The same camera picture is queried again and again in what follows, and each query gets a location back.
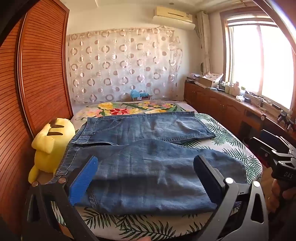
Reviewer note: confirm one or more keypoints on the white tissue pack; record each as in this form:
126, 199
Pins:
240, 99

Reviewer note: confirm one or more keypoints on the long wooden low cabinet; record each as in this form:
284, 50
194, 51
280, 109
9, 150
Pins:
215, 104

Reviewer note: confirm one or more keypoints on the light blue plastic toy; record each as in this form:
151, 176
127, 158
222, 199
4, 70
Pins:
138, 93

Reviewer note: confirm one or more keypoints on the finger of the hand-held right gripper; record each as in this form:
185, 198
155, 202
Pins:
260, 148
274, 139

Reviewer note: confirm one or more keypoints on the small brown cardboard box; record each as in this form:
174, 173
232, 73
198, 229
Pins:
144, 98

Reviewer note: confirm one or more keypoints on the green-lidded jar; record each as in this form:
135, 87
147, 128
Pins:
243, 90

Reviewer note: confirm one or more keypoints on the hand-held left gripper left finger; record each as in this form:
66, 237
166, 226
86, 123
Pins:
83, 180

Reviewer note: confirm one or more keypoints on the sheer circle-patterned curtain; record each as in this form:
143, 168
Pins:
115, 64

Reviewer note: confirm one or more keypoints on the blue denim pants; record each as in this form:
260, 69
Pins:
143, 162

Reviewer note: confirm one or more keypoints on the wooden framed window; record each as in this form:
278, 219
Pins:
266, 64

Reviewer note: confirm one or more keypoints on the wooden slatted wardrobe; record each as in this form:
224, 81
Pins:
39, 69

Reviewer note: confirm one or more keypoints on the floral bed sheet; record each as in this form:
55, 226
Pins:
120, 109

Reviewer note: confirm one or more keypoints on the leaf-printed folded blanket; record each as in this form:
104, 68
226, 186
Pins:
161, 227

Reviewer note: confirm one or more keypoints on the white lace window curtain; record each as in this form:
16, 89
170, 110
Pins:
204, 34

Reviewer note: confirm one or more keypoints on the white wall air conditioner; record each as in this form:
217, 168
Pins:
173, 16

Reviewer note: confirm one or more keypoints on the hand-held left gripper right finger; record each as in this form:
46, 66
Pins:
205, 176

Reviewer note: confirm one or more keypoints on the dark wooden chair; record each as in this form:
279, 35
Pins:
263, 118

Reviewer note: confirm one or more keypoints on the person's right hand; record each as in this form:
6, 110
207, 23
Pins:
275, 192

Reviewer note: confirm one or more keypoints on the white plastic jug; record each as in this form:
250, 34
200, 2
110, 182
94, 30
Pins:
236, 88

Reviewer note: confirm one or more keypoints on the yellow plush toy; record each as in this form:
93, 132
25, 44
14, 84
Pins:
48, 143

